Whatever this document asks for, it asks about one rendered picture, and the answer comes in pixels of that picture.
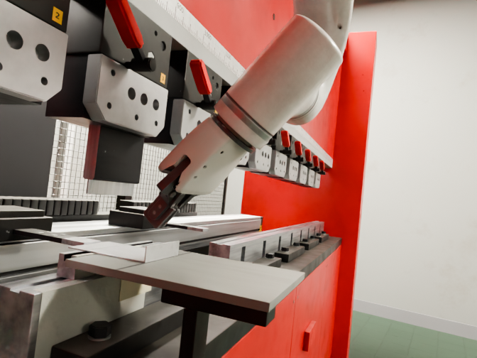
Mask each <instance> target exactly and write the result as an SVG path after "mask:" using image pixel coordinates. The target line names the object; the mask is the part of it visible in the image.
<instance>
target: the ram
mask: <svg viewBox="0 0 477 358"><path fill-rule="evenodd" d="M128 1H130V2H131V3H132V4H133V5H134V6H135V7H136V8H138V9H139V10H140V11H142V12H143V13H144V14H145V15H146V16H147V17H148V18H150V19H151V20H152V21H154V22H155V23H156V24H158V25H159V26H160V27H161V28H162V29H163V30H164V31H166V32H167V33H168V34H170V35H171V36H172V45H171V50H189V51H190V52H191V53H192V54H194V55H195V56H196V57H198V58H199V59H202V60H203V61H204V64H206V65H207V66H208V67H210V68H211V69H212V70H213V71H215V73H216V74H218V75H219V76H220V77H222V84H221V86H232V85H233V83H235V81H237V79H238V77H237V76H236V75H235V74H234V73H233V72H232V71H231V70H230V69H228V67H227V66H225V64H223V62H222V61H220V60H219V59H218V58H217V57H216V56H215V55H214V54H213V53H211V52H210V51H209V50H208V49H207V48H206V47H205V46H204V45H202V44H201V43H200V42H199V41H198V40H197V39H196V38H195V37H194V36H193V35H192V34H191V33H190V32H189V31H188V30H187V29H186V28H184V27H183V26H182V25H181V24H180V23H179V22H178V21H177V20H175V19H174V18H173V17H172V16H171V15H170V14H169V13H168V12H167V11H166V10H165V9H164V8H163V7H162V6H161V5H160V4H158V3H157V2H156V1H155V0H128ZM178 1H179V2H180V3H181V4H182V5H183V6H184V7H185V8H186V9H187V10H188V11H189V12H190V13H191V14H192V15H193V16H194V17H195V18H196V19H197V20H198V21H199V22H200V23H201V24H202V25H203V26H204V27H205V28H206V29H207V30H208V31H209V32H210V33H211V34H212V35H213V37H214V38H215V39H216V40H217V41H218V42H219V43H220V44H221V45H222V46H223V47H224V48H225V49H226V50H227V51H228V52H229V53H230V54H231V55H232V56H233V57H234V58H235V59H236V60H237V61H238V62H239V63H240V64H241V66H242V67H243V68H244V69H245V70H246V69H247V68H248V67H249V65H250V64H251V63H252V62H253V61H254V60H255V59H256V58H257V57H258V56H259V55H260V53H261V52H262V51H263V50H264V49H265V47H266V46H267V45H268V44H269V43H270V42H271V40H272V39H274V37H275V36H276V35H277V34H278V33H279V32H280V30H281V29H282V28H283V27H284V26H285V25H286V23H287V22H288V21H289V20H290V19H291V18H292V17H293V0H178ZM341 66H342V64H341V65H340V66H339V69H338V71H337V74H336V77H335V78H334V82H333V84H332V86H331V89H330V92H329V94H328V97H327V99H326V101H325V103H324V105H323V107H322V109H321V110H320V112H319V113H318V115H316V117H315V118H314V119H313V120H311V121H310V122H308V123H306V124H303V125H300V126H301V127H302V128H303V129H304V130H305V131H306V132H307V133H308V134H309V135H310V136H311V137H312V138H313V139H314V140H315V141H316V142H317V143H318V144H319V145H320V146H321V147H322V149H323V150H324V151H325V152H326V153H327V154H328V155H329V156H330V157H331V158H332V159H333V155H334V140H335V133H336V118H337V110H338V103H339V88H340V80H341ZM282 127H283V128H284V129H285V130H286V131H288V133H289V135H292V136H294V137H295V138H296V139H297V140H298V141H300V142H301V143H302V144H303V145H304V146H306V147H307V148H308V149H310V151H311V152H313V153H314V154H315V155H316V156H318V157H319V158H320V159H321V160H322V161H324V167H325V168H332V163H331V162H330V161H329V160H327V159H326V158H325V157H324V156H323V155H322V154H321V153H320V152H319V151H318V150H317V149H316V148H315V147H314V146H313V145H312V144H310V143H309V142H308V141H307V140H306V139H305V138H304V137H303V136H302V135H300V134H299V133H298V132H297V131H296V130H295V129H294V128H293V127H291V126H290V125H289V124H288V123H285V124H284V125H283V126H282Z"/></svg>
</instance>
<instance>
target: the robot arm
mask: <svg viewBox="0 0 477 358"><path fill-rule="evenodd" d="M353 1H354V0H293V17H292V18H291V19H290V20H289V21H288V22H287V23H286V25H285V26H284V27H283V28H282V29H281V30H280V32H279V33H278V34H277V35H276V36H275V37H274V39H272V40H271V42H270V43H269V44H268V45H267V46H266V47H265V49H264V50H263V51H262V52H261V53H260V55H259V56H258V57H257V58H256V59H255V60H254V61H253V62H252V63H251V64H250V65H249V67H248V68H247V69H246V70H245V71H244V72H243V74H242V75H241V76H240V77H239V78H238V79H237V81H235V83H233V85H232V86H231V87H230V88H229V89H228V91H227V92H226V93H225V94H224V96H223V97H222V98H221V99H220V100H219V101H218V102H217V103H216V104H215V105H214V108H215V110H216V112H217V113H216V112H213V113H212V114H211V117H210V116H209V117H208V118H207V119H205V120H204V121H203V122H202V123H201V124H199V125H198V126H197V127H195V128H194V129H193V130H192V131H191V132H190V133H189V134H188V135H187V136H186V137H184V138H183V140H181V142H179V144H178V145H176V147H174V149H173V150H172V151H171V152H170V153H169V154H168V155H167V156H166V157H165V158H164V159H163V161H162V162H161V163H160V165H159V166H158V170H159V171H160V172H161V173H166V174H167V175H166V176H165V177H164V178H163V179H162V180H161V181H160V182H159V183H158V184H157V185H156V186H157V187H158V189H159V190H160V192H159V196H157V197H156V198H155V199H154V201H153V202H152V203H151V204H150V205H149V206H148V208H147V209H146V210H145V211H144V215H145V217H146V218H147V219H148V221H149V222H150V223H151V224H152V225H153V227H154V228H155V229H157V228H163V227H164V226H165V225H166V224H167V223H168V222H169V221H170V220H171V219H172V218H173V217H174V216H175V215H176V213H177V212H178V211H179V209H178V208H183V207H184V206H185V205H186V204H187V203H188V202H189V201H190V200H191V199H192V198H193V197H194V196H198V195H208V194H210V193H211V192H213V191H214V190H215V189H216V188H217V187H218V186H219V185H220V184H221V183H222V182H223V181H224V180H225V179H226V177H227V176H228V175H229V174H230V173H231V172H232V170H233V169H234V168H235V167H236V166H237V165H238V164H239V162H240V161H241V160H242V158H243V157H244V156H245V155H246V154H247V152H249V153H253V152H254V151H255V149H254V147H255V148H257V149H259V150H261V149H262V147H264V146H265V145H266V144H267V143H268V142H269V140H270V139H271V138H272V137H273V136H274V135H275V134H276V133H277V132H278V131H279V129H280V128H281V127H282V126H283V125H284V124H285V123H288V124H292V125H295V126H297V125H303V124H306V123H308V122H310V121H311V120H313V119H314V118H315V117H316V115H318V113H319V112H320V110H321V109H322V107H323V105H324V103H325V101H326V99H327V97H328V94H329V92H330V89H331V86H332V84H333V82H334V78H335V77H336V74H337V71H338V69H339V66H340V65H341V64H342V62H343V54H344V50H345V47H346V42H347V38H348V35H349V29H350V25H351V17H352V12H353ZM253 146H254V147H253Z"/></svg>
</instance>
